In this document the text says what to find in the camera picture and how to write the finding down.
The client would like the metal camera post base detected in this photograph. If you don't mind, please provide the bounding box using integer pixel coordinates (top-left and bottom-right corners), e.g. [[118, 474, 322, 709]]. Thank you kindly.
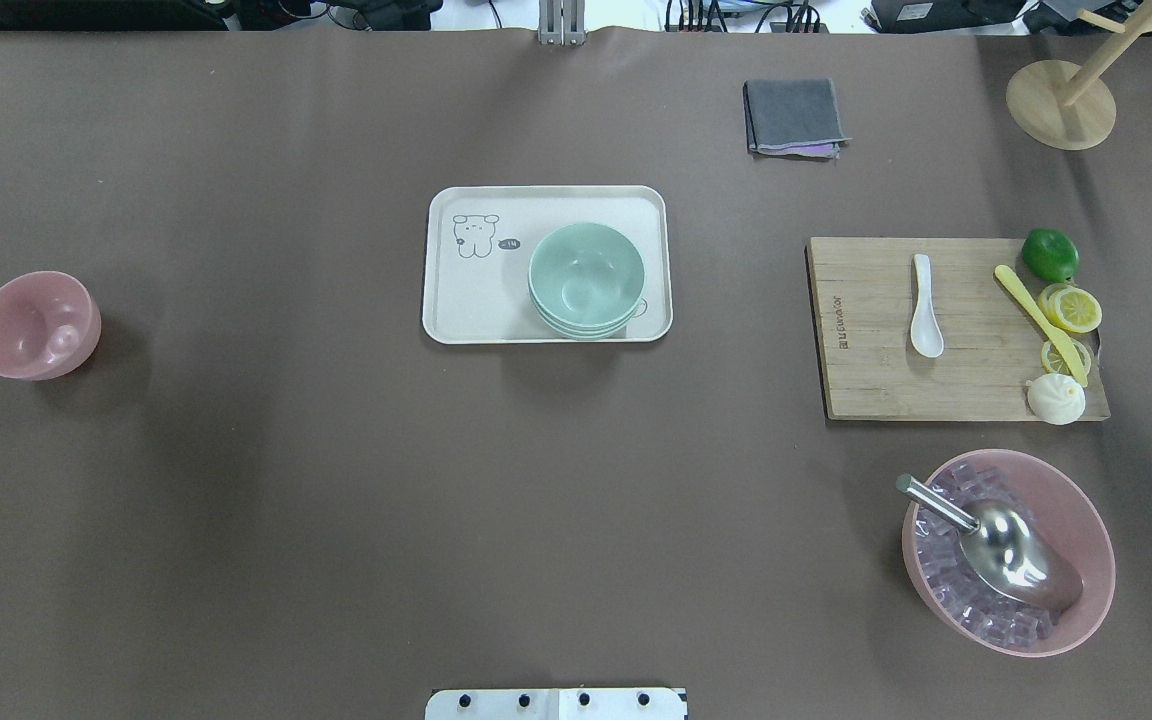
[[538, 0, 586, 46]]

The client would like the green bowl stack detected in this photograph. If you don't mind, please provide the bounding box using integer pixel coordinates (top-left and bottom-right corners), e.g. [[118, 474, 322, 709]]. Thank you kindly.
[[526, 222, 646, 340]]

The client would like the lemon slice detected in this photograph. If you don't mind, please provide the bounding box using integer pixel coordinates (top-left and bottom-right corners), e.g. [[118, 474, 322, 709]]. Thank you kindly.
[[1037, 283, 1102, 334], [1039, 340, 1094, 377]]

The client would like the white mounting plate with screws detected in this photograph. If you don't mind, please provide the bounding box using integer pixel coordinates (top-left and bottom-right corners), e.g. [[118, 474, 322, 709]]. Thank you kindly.
[[424, 687, 689, 719]]

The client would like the metal ice scoop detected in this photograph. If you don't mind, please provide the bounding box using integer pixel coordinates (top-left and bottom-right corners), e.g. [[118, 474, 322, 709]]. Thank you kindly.
[[896, 473, 1084, 612]]

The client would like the white ceramic spoon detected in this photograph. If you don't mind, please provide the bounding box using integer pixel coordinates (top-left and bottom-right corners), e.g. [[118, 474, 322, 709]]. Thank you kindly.
[[910, 252, 946, 359]]

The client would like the yellow plastic knife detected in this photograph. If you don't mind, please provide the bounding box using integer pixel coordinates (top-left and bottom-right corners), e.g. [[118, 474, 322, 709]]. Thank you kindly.
[[993, 264, 1089, 388]]

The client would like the large pink bowl with ice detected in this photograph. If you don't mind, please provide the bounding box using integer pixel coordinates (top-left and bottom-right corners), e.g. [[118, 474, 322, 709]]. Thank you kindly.
[[902, 448, 1117, 659]]

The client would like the bamboo cutting board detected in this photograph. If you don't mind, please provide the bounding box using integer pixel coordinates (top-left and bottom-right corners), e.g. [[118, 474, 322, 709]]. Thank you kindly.
[[806, 237, 1044, 420]]

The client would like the cream tray with dog print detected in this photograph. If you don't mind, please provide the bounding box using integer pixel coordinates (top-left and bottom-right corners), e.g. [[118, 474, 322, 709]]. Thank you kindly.
[[422, 184, 673, 344]]

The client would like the small pink bowl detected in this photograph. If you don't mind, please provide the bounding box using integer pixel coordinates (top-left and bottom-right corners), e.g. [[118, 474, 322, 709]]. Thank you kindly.
[[0, 270, 103, 381]]

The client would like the lower lemon slice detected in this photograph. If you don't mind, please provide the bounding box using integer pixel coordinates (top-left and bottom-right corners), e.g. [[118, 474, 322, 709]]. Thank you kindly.
[[1039, 340, 1094, 377]]

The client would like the folded grey cloth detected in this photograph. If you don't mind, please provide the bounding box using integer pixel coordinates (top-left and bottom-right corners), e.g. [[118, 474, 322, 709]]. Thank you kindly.
[[742, 78, 850, 159]]

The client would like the green lime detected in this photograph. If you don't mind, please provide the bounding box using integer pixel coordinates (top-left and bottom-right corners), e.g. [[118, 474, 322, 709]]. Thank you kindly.
[[1021, 228, 1082, 283]]

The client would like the upper lemon slice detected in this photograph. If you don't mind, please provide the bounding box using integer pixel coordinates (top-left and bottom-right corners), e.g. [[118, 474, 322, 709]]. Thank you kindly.
[[1037, 283, 1102, 334]]

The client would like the wooden mug tree stand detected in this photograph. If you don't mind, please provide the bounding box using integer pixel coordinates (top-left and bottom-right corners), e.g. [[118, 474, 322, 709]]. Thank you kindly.
[[1006, 1, 1152, 151]]

